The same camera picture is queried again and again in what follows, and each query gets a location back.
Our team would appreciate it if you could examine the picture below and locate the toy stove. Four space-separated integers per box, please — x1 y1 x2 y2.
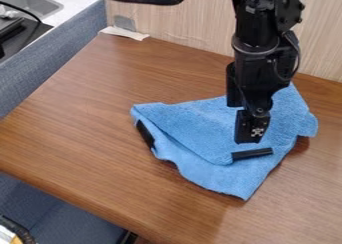
0 15 55 64

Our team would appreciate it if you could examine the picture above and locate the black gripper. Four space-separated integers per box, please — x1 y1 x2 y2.
224 34 301 145

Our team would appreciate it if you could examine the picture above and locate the blue cloth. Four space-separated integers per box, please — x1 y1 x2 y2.
129 82 321 202

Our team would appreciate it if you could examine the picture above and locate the toy sink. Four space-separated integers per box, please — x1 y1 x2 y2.
0 0 66 21

